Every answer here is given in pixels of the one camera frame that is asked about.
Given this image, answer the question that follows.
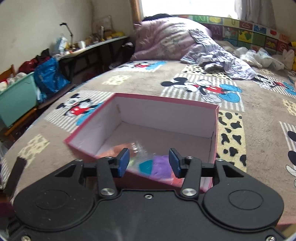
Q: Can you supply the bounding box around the Mickey Mouse bed sheet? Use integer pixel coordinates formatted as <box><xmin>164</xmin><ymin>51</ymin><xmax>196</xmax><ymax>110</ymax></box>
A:
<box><xmin>1</xmin><ymin>61</ymin><xmax>295</xmax><ymax>225</ymax></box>

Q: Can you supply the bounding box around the purple cloth packet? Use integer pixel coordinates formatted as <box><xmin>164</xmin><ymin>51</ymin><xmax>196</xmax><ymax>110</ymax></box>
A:
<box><xmin>151</xmin><ymin>155</ymin><xmax>171</xmax><ymax>179</ymax></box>

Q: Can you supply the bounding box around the teal cloth packet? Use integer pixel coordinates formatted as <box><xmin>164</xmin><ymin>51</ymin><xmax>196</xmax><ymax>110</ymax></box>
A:
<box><xmin>138</xmin><ymin>159</ymin><xmax>153</xmax><ymax>176</ymax></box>

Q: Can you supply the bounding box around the pink floral quilt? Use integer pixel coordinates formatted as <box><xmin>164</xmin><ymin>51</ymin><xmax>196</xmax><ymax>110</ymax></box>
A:
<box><xmin>131</xmin><ymin>17</ymin><xmax>212</xmax><ymax>61</ymax></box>

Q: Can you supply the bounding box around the teal plastic storage bin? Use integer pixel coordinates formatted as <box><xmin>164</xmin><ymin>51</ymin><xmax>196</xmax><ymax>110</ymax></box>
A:
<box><xmin>0</xmin><ymin>72</ymin><xmax>38</xmax><ymax>128</ymax></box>

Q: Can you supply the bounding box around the blue plastic bag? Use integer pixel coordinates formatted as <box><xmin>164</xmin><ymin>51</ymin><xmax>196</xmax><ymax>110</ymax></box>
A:
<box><xmin>34</xmin><ymin>58</ymin><xmax>70</xmax><ymax>103</ymax></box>

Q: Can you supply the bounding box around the pink cardboard box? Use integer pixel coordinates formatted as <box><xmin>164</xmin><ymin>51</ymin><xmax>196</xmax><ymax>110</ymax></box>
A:
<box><xmin>64</xmin><ymin>93</ymin><xmax>220</xmax><ymax>193</ymax></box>

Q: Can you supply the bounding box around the dark cluttered side desk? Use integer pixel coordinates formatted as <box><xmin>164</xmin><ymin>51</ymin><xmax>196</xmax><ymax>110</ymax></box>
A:
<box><xmin>58</xmin><ymin>36</ymin><xmax>130</xmax><ymax>82</ymax></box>

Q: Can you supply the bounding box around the lavender striped blanket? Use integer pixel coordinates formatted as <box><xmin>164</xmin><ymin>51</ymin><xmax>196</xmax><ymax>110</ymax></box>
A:
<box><xmin>180</xmin><ymin>29</ymin><xmax>257</xmax><ymax>80</ymax></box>

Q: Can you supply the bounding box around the colourful alphabet foam mat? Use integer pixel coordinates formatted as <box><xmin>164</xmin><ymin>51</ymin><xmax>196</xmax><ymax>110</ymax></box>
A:
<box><xmin>179</xmin><ymin>15</ymin><xmax>292</xmax><ymax>55</ymax></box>

